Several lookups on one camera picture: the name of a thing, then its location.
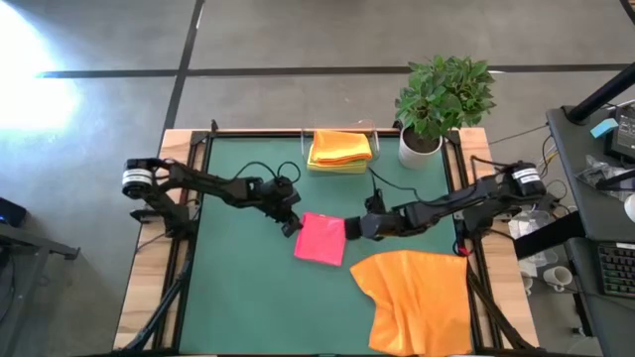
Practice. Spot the orange microfiber towel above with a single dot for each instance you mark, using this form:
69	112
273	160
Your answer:
340	146
421	307

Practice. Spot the dark blue box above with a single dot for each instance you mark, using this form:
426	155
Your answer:
10	213

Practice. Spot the black keyboard coloured keys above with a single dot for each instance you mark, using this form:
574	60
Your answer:
617	270

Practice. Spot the green table mat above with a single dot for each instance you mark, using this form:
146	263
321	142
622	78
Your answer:
238	297

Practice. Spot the blue sticky pad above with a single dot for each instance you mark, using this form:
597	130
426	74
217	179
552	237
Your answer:
602	129

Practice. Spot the clear plastic bin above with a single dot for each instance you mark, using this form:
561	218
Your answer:
376	144

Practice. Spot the black aluminium table frame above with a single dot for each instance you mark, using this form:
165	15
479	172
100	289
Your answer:
258	133

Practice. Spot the green leafy plant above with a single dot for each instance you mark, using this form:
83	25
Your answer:
441	99

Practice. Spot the white crumpled bag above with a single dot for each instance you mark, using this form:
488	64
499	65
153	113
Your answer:
521	229

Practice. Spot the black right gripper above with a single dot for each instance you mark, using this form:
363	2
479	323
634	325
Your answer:
387	223

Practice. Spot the grey side desk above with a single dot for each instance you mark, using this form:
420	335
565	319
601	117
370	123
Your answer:
590	218

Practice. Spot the black desk device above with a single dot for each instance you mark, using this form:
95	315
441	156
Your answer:
625	134

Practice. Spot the white round object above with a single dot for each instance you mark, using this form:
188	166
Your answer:
631	208

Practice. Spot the black round pole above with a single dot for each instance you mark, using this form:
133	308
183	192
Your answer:
600	94

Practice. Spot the white mug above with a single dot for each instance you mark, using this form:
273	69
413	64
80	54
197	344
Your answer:
560	277

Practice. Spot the clear plastic bag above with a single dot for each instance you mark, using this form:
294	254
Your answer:
595	171

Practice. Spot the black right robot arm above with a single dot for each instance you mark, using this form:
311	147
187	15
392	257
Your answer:
446	208

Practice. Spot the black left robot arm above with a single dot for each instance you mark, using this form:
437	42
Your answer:
218	186

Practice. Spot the pink microfiber towel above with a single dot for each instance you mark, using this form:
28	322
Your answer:
320	240

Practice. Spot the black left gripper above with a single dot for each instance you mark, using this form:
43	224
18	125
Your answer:
280	198

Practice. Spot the white plant pot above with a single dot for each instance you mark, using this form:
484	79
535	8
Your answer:
412	156

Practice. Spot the black flat bar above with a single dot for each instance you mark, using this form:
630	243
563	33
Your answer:
546	238

